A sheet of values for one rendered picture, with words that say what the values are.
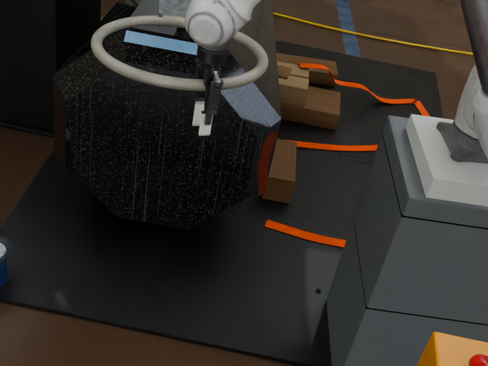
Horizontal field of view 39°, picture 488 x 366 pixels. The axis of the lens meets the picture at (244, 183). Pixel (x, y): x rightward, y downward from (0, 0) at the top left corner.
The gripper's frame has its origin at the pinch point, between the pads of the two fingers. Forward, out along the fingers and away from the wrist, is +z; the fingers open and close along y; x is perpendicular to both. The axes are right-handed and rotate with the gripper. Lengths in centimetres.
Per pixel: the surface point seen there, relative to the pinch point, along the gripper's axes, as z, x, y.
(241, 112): 17.5, -28.1, 35.1
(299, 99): 56, -99, 117
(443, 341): -18, 1, -98
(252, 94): 13, -33, 38
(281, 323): 80, -39, -2
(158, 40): 0, -3, 52
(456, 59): 61, -242, 175
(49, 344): 83, 36, 9
